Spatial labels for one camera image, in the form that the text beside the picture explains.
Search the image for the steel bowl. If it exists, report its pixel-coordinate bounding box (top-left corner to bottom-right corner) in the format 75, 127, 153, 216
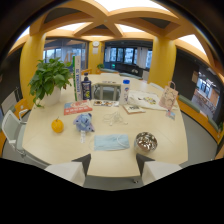
134, 131, 159, 153

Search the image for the orange fruit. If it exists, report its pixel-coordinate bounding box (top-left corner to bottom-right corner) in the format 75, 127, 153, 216
50, 116, 65, 134

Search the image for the blue plush toy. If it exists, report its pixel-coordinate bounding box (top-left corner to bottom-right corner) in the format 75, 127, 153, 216
72, 112, 96, 133

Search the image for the light blue face mask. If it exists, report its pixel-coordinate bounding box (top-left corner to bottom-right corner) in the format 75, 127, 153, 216
89, 134, 131, 152

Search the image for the small blue card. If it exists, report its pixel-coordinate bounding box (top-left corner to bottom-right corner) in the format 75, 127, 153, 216
165, 110, 177, 121

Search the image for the red printed booklet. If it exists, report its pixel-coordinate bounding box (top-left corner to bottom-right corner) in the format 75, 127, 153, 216
63, 99, 94, 116

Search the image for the small printed book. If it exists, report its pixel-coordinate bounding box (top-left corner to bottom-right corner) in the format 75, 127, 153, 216
122, 104, 147, 115

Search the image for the white office chair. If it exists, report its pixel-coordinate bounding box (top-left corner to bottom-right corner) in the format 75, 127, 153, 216
1, 109, 51, 168

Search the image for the white printed tote bag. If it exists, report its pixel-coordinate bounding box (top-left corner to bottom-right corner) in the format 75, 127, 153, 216
127, 89, 179, 112

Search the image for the pink paper gift bag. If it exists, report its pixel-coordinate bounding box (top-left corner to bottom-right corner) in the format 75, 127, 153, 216
158, 80, 180, 112

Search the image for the white plant pot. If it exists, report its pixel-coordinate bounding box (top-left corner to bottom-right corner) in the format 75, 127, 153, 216
39, 85, 63, 108

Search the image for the flat printed card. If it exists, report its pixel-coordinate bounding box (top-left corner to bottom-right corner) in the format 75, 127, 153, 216
92, 99, 120, 108

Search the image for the orange chair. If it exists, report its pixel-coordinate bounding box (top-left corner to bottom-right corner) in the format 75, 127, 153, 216
13, 97, 31, 120

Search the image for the white bottle blue cap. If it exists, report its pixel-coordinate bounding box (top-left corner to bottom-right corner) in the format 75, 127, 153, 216
119, 79, 131, 106

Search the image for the dark blue bottle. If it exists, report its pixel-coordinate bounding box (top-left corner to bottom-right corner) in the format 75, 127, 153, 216
81, 72, 93, 101

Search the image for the tall green white box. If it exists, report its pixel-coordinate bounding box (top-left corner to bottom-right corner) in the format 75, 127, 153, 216
72, 55, 83, 102

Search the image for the green potted plant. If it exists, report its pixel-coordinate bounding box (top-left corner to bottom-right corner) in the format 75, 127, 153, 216
28, 57, 73, 108

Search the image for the white earphone cable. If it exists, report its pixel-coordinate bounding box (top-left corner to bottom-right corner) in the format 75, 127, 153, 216
101, 111, 129, 127

